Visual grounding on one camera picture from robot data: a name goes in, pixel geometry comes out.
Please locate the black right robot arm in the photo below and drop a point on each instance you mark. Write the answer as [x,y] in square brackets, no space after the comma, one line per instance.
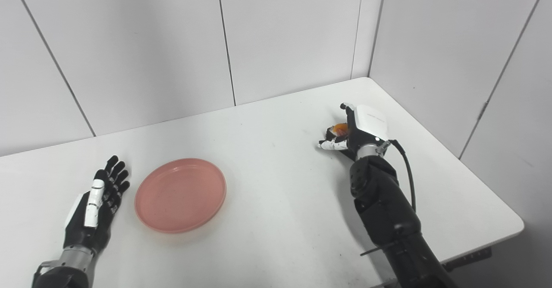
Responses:
[388,219]

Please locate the fruit topped cake slice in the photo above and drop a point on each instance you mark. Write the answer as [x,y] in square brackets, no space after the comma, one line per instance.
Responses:
[340,129]

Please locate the dark metal table frame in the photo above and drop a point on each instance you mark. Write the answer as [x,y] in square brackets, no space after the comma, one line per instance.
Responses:
[470,256]

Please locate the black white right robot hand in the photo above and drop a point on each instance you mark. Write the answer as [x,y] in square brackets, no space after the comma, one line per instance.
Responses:
[368,122]

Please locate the pink round plate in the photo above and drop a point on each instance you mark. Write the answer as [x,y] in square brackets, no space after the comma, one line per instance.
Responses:
[181,195]

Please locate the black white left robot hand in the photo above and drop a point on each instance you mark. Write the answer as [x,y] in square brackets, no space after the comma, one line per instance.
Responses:
[88,223]

